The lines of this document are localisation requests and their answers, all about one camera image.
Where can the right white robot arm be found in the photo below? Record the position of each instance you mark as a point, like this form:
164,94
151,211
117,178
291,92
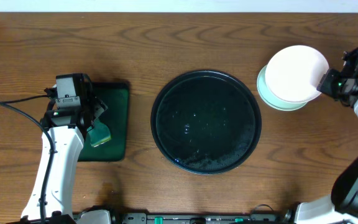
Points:
341,206

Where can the white stained plate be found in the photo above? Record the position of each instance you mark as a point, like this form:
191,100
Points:
293,73

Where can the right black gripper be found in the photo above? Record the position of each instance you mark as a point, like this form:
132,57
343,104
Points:
324,86

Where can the black round tray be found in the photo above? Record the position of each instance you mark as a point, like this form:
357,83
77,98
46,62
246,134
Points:
206,122

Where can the black rectangular tray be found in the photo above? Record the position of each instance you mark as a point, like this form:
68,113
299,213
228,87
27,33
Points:
116,97

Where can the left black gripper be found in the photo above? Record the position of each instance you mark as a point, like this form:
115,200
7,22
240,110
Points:
96,109

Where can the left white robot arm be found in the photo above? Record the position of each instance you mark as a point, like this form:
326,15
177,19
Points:
54,182

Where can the light green stained plate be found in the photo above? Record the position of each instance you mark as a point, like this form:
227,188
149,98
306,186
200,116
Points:
270,99

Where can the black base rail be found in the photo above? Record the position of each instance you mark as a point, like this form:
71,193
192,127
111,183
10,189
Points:
260,214

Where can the green yellow sponge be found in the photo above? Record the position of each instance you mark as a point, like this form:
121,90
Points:
98,133

